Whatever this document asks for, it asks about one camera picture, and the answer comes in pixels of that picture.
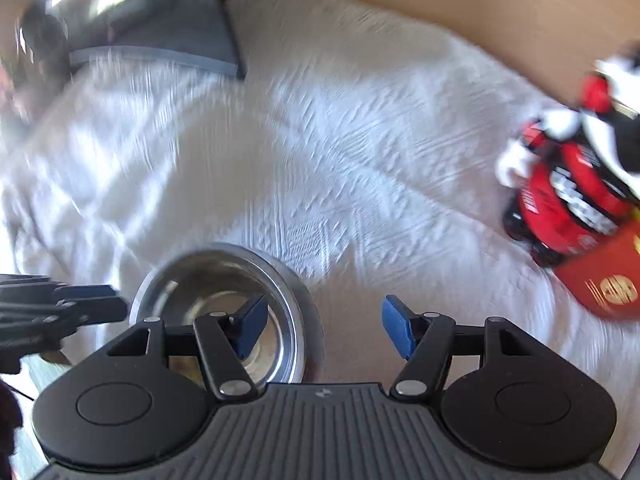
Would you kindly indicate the white textured tablecloth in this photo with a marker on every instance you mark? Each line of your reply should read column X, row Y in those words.
column 359, row 150

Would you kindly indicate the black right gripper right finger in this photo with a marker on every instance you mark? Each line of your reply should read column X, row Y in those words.
column 425, row 342

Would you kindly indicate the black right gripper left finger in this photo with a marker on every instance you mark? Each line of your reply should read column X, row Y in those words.
column 224, row 342

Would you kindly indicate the stainless steel bowl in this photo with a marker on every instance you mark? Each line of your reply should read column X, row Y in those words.
column 219, row 278

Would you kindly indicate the glass-sided computer case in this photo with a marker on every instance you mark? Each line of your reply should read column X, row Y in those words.
column 71, row 33

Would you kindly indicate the red snack bag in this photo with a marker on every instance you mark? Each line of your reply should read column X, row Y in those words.
column 606, row 280

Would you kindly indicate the red black robot toy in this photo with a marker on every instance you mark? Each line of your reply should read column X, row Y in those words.
column 574, row 171

